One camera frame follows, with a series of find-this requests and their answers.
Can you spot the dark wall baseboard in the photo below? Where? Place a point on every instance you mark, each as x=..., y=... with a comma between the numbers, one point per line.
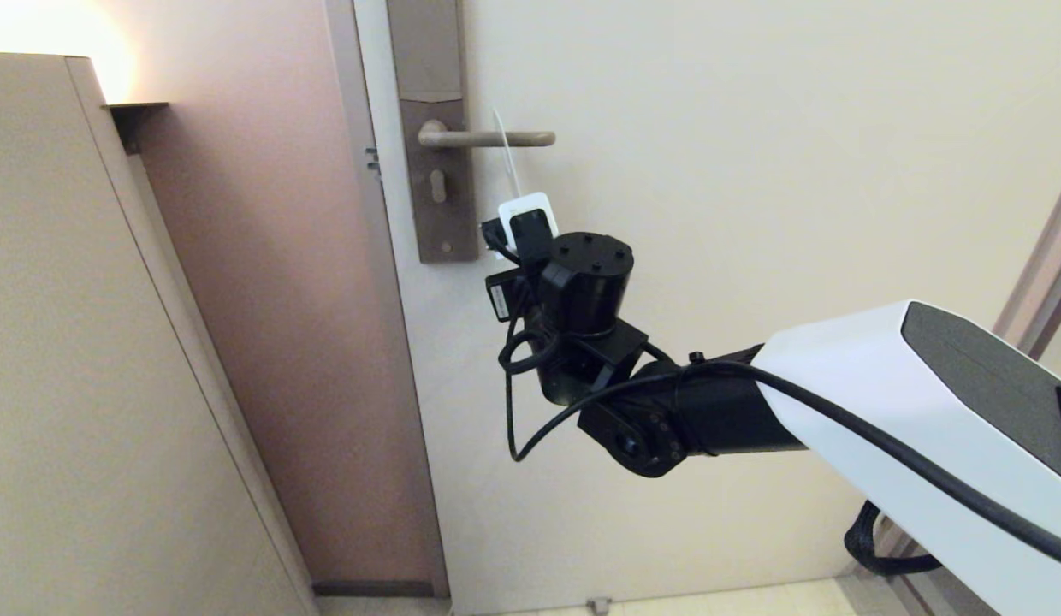
x=368, y=589

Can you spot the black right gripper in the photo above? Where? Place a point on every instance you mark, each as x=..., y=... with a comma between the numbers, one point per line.
x=509, y=295

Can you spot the white room door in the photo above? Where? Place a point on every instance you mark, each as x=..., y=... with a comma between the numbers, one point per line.
x=753, y=171

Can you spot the dark wall lamp shelf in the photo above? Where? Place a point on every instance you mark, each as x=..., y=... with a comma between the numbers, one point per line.
x=135, y=115

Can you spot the small dark door latch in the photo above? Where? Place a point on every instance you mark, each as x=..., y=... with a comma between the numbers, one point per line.
x=372, y=161

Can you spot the white door hanger sign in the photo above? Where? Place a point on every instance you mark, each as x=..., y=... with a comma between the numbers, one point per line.
x=507, y=154

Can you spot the beige cabinet panel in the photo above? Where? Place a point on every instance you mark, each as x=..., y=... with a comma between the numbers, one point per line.
x=68, y=385

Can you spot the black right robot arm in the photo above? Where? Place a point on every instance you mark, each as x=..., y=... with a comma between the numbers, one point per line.
x=881, y=411

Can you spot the grey-brown door lock plate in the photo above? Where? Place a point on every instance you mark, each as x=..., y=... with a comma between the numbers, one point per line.
x=428, y=51

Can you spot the metal floor door stopper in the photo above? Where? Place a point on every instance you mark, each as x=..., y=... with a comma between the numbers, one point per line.
x=598, y=605

